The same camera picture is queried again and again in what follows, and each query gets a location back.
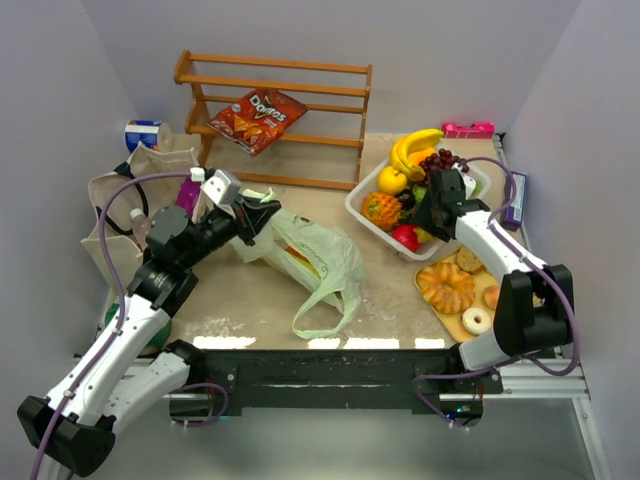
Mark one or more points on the clear plastic water bottle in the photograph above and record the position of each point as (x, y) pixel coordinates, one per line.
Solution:
(141, 226)

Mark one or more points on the Doritos chip bag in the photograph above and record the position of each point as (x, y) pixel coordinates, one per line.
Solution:
(258, 119)

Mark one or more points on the light green plastic bag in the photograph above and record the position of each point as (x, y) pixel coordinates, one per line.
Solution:
(333, 276)

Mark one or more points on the green grapes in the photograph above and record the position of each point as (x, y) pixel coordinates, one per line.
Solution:
(478, 188)

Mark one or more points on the green cloth bundle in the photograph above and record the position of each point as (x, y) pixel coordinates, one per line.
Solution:
(157, 342)

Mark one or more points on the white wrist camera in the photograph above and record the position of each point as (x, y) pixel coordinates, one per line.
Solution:
(220, 186)
(470, 185)

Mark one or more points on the brown bread slice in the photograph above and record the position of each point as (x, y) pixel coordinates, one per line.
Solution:
(468, 261)

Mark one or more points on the purple snack bag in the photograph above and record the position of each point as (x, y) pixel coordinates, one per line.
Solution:
(188, 195)

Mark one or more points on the yellow star fruit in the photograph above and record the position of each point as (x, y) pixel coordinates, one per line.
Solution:
(423, 236)

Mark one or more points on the white glazed donut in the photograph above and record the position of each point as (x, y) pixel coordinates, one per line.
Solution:
(476, 321)

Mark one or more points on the yellow bread tray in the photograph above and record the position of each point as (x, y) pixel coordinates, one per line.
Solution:
(449, 291)

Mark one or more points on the purple box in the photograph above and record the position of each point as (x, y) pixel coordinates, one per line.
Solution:
(512, 217)

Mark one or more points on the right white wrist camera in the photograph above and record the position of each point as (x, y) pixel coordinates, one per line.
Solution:
(470, 185)

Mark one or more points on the red apple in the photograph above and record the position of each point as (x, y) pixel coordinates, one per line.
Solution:
(406, 236)

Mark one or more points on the yellow banana bunch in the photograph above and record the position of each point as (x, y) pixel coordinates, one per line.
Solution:
(415, 142)

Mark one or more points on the yellow apple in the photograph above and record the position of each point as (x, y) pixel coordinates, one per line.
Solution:
(391, 181)

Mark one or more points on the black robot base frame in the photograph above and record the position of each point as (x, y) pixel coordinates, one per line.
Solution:
(228, 382)

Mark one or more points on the pink box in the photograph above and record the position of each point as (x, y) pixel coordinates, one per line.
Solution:
(478, 130)

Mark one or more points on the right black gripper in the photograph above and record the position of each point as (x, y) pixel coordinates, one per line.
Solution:
(430, 220)

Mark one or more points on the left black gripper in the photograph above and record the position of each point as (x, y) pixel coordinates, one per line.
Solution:
(244, 220)

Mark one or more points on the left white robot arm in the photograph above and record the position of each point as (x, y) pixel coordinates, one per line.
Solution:
(77, 423)

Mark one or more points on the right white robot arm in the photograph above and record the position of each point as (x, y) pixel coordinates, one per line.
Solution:
(535, 308)

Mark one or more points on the green leafy vegetable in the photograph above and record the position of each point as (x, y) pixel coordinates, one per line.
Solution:
(410, 198)

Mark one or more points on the wooden shelf rack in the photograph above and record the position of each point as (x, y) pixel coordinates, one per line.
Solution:
(211, 93)

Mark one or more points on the beige canvas tote bag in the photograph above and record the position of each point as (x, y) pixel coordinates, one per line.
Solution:
(149, 196)

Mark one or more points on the orange spiky horned melon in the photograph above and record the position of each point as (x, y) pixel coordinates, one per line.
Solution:
(382, 210)

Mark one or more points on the dark red grapes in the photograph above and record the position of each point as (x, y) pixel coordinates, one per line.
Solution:
(442, 159)

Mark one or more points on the small orange pumpkin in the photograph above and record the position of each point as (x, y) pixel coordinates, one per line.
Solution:
(296, 254)

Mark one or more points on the blue white can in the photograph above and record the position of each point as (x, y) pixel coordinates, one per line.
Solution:
(156, 135)

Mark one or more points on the round peach bun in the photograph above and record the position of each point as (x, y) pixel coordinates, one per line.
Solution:
(491, 296)

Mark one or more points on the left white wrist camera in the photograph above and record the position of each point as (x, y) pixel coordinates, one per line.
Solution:
(220, 186)

